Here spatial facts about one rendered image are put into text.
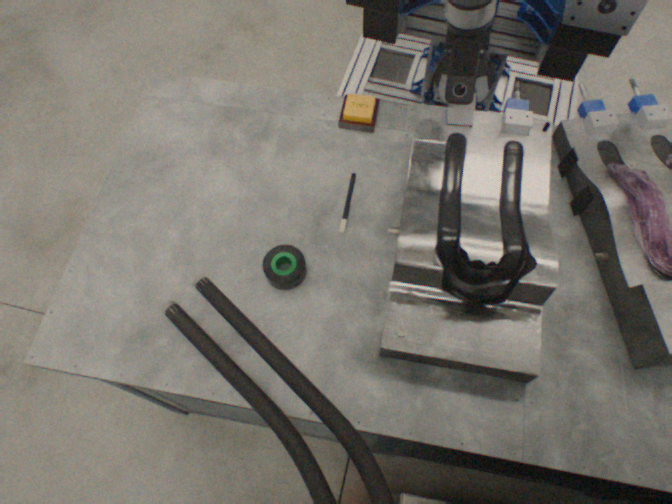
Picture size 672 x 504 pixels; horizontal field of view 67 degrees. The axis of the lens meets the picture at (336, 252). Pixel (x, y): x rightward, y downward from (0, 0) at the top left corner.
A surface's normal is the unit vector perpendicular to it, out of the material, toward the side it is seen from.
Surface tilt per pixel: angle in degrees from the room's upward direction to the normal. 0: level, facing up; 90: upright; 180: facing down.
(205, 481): 0
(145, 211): 0
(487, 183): 3
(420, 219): 27
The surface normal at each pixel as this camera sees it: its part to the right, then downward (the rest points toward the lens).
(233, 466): -0.03, -0.41
